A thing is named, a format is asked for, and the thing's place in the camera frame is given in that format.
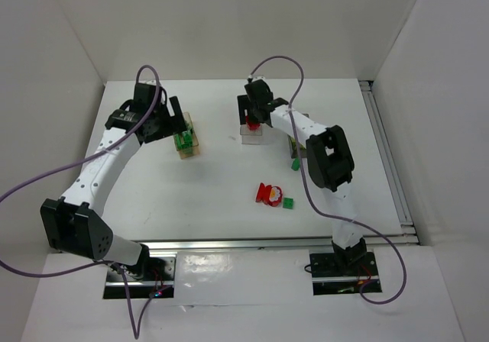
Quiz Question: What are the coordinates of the red rectangular lego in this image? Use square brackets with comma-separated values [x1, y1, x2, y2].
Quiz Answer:
[245, 116, 261, 131]

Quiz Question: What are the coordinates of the green lego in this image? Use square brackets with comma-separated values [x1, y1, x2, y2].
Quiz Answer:
[283, 198, 294, 209]
[291, 157, 302, 171]
[173, 129, 195, 151]

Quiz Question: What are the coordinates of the red flower lego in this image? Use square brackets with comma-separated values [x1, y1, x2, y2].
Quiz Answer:
[255, 183, 283, 207]

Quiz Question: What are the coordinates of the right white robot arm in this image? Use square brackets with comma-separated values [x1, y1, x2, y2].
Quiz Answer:
[238, 77, 367, 269]

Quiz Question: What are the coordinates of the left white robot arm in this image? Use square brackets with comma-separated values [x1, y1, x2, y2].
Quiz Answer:
[40, 82, 186, 279]

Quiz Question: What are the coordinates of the green lego under plate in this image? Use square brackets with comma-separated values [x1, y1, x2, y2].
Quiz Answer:
[173, 129, 195, 151]

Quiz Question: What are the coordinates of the clear plastic container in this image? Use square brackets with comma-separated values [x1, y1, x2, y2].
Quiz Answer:
[240, 124, 264, 145]

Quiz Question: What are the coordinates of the grey translucent container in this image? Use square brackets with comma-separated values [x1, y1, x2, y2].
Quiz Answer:
[286, 111, 311, 159]

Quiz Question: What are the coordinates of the aluminium rail front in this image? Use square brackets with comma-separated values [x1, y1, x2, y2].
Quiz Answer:
[59, 234, 421, 253]

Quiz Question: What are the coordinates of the aluminium rail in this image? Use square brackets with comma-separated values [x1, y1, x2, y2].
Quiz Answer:
[358, 80, 416, 237]
[59, 234, 421, 253]

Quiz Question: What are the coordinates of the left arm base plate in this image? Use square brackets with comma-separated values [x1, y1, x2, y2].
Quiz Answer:
[102, 253, 176, 300]

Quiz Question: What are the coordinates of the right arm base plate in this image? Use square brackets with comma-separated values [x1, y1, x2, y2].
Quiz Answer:
[304, 252, 382, 296]

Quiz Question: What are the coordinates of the aluminium rail right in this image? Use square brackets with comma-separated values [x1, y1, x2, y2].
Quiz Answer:
[358, 80, 416, 237]

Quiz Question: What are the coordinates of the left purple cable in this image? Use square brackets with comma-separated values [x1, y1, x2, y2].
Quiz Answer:
[0, 65, 160, 340]

